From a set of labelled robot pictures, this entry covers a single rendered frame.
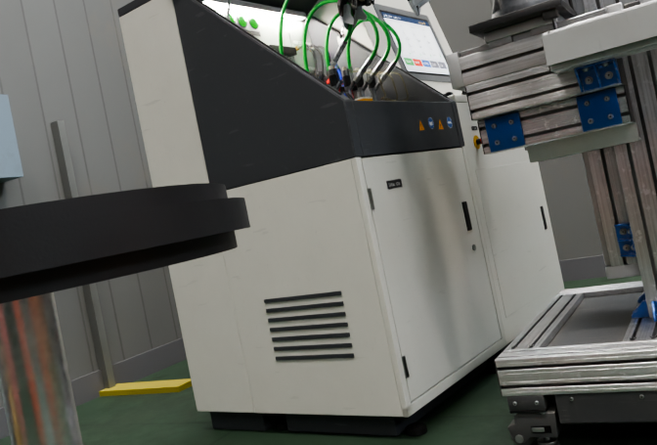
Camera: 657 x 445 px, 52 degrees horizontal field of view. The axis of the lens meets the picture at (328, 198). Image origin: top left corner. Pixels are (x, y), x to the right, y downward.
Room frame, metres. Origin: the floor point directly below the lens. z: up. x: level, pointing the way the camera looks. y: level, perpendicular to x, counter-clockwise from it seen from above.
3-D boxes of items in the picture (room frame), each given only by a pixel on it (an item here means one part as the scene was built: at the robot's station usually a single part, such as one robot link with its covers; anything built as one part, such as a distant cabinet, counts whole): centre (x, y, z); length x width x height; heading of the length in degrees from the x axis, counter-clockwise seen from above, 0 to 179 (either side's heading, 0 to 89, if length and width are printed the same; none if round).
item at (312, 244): (2.30, -0.07, 0.39); 0.70 x 0.58 x 0.79; 143
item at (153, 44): (2.84, 0.06, 0.75); 1.40 x 0.28 x 1.50; 143
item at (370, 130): (2.14, -0.29, 0.87); 0.62 x 0.04 x 0.16; 143
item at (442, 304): (2.13, -0.30, 0.44); 0.65 x 0.02 x 0.68; 143
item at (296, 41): (2.64, -0.03, 1.20); 0.13 x 0.03 x 0.31; 143
